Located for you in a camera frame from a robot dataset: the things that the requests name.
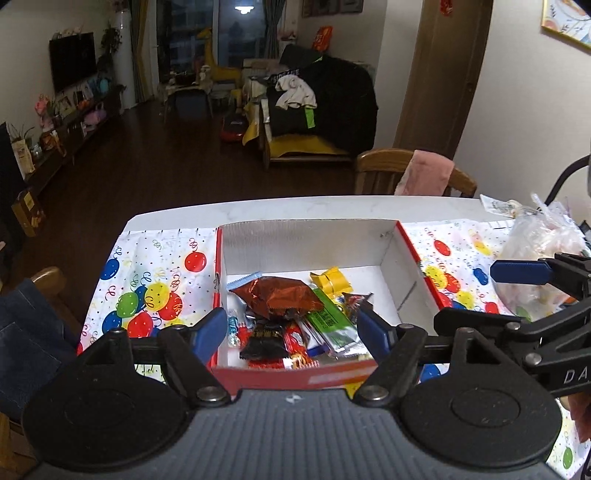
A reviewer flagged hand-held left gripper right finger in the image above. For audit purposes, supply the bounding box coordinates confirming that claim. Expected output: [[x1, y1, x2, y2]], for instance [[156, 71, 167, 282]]
[[353, 305, 520, 409]]

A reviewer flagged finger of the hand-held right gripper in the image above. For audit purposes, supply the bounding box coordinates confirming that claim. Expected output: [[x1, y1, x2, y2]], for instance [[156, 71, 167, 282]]
[[433, 300, 591, 344], [490, 252, 591, 301]]

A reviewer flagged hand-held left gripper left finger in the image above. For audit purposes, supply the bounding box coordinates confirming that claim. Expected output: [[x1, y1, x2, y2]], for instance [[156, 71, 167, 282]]
[[76, 307, 232, 409]]

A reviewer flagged small blue red candy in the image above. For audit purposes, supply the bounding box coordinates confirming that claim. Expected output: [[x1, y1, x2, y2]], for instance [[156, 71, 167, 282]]
[[227, 310, 250, 348]]

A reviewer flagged dark triangular snack packet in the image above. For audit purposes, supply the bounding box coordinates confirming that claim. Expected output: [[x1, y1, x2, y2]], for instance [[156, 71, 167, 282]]
[[342, 292, 374, 324]]

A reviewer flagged green snack packet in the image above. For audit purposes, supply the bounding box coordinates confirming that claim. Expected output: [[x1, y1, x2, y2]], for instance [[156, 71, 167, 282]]
[[305, 288, 370, 358]]

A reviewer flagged black snack packet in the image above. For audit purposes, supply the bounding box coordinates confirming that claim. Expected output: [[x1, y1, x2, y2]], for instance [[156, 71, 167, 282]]
[[239, 322, 291, 361]]

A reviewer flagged white blue snack packet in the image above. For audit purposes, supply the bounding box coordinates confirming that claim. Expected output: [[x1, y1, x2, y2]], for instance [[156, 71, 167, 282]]
[[298, 318, 333, 358]]

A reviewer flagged yellow candy wrapper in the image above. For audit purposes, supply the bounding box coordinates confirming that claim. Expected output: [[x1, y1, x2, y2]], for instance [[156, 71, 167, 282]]
[[308, 266, 354, 295]]

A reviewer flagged brown foil snack packet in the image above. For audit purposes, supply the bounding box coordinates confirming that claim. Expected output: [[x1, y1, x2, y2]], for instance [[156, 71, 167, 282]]
[[229, 275, 324, 321]]

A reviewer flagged red snack packet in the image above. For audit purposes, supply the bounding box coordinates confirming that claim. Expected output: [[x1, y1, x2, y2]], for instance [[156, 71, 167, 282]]
[[249, 320, 319, 370]]

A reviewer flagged red cardboard box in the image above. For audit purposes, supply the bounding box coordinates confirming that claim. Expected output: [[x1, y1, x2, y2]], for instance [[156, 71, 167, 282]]
[[210, 218, 455, 393]]

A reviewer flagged person's right hand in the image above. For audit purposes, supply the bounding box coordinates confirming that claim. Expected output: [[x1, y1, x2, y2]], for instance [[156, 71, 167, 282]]
[[566, 391, 591, 444]]

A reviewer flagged clear plastic food bag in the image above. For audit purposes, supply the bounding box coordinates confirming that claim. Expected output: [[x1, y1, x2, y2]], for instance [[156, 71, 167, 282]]
[[499, 194, 589, 319]]

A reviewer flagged small clear wrapper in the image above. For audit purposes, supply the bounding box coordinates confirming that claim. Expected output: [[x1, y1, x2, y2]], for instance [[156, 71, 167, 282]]
[[480, 194, 522, 217]]

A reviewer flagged balloon print tablecloth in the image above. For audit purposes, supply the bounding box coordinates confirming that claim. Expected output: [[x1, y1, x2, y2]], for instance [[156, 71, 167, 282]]
[[78, 220, 591, 480]]

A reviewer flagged grey desk lamp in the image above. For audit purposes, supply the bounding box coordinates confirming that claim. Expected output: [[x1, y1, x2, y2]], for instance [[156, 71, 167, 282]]
[[545, 154, 591, 206]]

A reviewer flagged pink cloth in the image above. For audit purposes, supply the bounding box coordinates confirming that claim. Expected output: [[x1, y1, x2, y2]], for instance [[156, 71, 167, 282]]
[[394, 150, 455, 197]]

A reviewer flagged wooden chair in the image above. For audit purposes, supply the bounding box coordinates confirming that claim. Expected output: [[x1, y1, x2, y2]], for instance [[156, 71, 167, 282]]
[[355, 148, 478, 199], [0, 267, 83, 476]]

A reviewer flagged blue denim jacket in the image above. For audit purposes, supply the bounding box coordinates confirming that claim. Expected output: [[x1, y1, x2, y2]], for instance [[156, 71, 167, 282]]
[[0, 278, 79, 418]]

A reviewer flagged wooden bench yellow cushion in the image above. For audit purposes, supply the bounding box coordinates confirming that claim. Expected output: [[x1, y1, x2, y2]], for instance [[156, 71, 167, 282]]
[[242, 99, 356, 171]]

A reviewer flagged red toy car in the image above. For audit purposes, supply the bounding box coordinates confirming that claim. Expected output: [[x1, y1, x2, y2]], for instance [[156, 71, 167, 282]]
[[219, 113, 247, 143]]

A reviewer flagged wooden door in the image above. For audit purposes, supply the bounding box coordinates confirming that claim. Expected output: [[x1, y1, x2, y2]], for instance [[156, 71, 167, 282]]
[[392, 0, 495, 160]]

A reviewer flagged brown cardboard box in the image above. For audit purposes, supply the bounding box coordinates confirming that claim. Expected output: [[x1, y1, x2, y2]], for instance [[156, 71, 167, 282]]
[[11, 189, 47, 237]]

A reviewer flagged small coffee table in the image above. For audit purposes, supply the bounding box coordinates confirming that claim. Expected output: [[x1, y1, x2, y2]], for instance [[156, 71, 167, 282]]
[[161, 85, 213, 123]]

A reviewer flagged black jacket pile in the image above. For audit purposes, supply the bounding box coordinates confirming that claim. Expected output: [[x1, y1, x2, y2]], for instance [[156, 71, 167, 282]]
[[267, 44, 378, 155]]

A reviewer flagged dark wooden tv cabinet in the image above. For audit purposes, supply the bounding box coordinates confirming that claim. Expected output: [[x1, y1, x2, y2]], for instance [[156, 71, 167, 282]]
[[23, 85, 125, 195]]

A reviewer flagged white crumpled cloth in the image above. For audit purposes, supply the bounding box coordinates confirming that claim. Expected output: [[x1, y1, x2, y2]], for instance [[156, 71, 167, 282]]
[[276, 76, 318, 110]]

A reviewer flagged white paper bag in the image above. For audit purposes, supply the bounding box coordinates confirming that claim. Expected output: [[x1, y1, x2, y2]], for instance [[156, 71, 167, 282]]
[[10, 136, 35, 174]]

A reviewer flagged yellow giraffe toy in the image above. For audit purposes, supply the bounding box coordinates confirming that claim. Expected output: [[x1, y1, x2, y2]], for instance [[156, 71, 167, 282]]
[[196, 28, 241, 86]]

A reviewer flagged pink flower bouquet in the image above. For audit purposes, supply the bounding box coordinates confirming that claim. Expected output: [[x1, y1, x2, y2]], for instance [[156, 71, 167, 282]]
[[34, 95, 58, 130]]

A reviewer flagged white tower air conditioner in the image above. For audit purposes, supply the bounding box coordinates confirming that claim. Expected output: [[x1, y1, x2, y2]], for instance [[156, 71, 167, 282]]
[[113, 10, 138, 109]]

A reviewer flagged grey yellow curtain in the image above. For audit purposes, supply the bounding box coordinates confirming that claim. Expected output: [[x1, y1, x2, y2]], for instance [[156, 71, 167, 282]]
[[263, 0, 284, 61], [129, 0, 160, 104]]

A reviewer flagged glass balcony door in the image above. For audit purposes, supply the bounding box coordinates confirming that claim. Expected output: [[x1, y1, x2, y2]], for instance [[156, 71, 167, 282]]
[[157, 0, 269, 84]]

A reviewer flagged red orange gift bag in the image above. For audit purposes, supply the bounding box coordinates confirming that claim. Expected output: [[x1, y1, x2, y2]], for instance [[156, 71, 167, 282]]
[[311, 25, 334, 51]]

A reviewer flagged green potted plant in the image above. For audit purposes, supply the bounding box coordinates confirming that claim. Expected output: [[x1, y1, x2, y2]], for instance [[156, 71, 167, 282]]
[[99, 25, 122, 79]]

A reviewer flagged black television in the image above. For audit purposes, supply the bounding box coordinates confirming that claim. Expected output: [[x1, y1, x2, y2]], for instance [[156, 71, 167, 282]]
[[49, 32, 97, 93]]

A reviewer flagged framed food wall picture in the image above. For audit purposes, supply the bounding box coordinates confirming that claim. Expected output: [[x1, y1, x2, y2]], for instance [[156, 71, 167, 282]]
[[541, 0, 591, 51]]

